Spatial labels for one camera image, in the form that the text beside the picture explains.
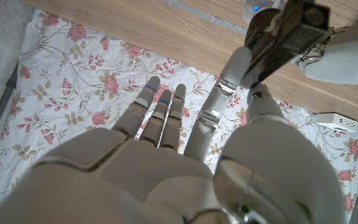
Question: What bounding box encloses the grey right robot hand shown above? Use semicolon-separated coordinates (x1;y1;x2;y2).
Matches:
0;45;347;224

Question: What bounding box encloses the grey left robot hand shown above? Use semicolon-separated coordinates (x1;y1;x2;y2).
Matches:
240;0;358;93

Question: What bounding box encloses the white power strip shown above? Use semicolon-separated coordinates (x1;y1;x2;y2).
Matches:
312;112;358;133

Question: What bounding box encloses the floral backdrop cloth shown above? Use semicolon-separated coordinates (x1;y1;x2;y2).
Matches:
0;8;358;224

